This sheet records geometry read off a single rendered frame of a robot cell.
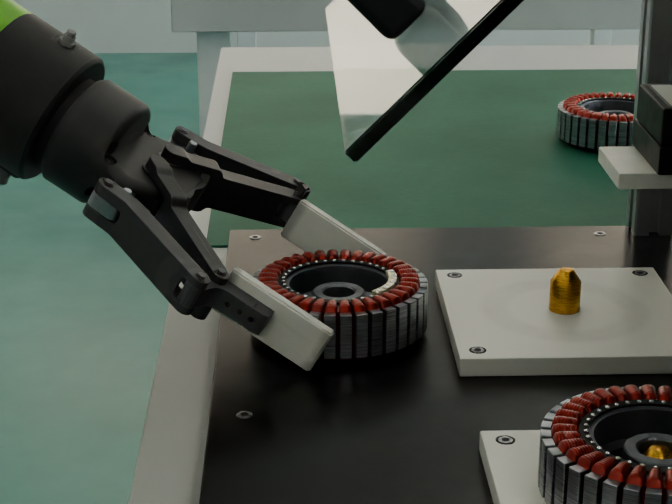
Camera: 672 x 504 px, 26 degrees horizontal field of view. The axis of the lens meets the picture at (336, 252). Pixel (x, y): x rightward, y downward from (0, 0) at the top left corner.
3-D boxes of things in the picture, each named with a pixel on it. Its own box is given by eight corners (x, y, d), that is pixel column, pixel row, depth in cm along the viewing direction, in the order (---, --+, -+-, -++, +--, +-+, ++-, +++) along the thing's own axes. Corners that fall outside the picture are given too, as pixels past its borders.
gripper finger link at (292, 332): (236, 265, 86) (232, 269, 85) (336, 330, 85) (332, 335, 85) (214, 303, 87) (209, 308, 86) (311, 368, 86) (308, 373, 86)
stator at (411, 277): (225, 354, 89) (223, 298, 87) (280, 290, 99) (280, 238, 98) (404, 375, 86) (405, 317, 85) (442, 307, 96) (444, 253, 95)
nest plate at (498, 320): (459, 377, 86) (459, 358, 85) (434, 285, 100) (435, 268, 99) (712, 373, 86) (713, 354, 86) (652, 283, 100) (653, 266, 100)
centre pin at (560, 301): (551, 315, 92) (553, 274, 91) (546, 303, 93) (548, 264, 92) (582, 314, 92) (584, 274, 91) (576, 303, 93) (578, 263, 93)
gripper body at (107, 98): (74, 153, 98) (188, 228, 98) (15, 189, 90) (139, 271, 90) (121, 61, 95) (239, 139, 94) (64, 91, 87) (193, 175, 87)
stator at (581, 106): (561, 155, 137) (563, 116, 136) (551, 124, 148) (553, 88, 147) (681, 156, 137) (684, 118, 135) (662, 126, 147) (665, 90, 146)
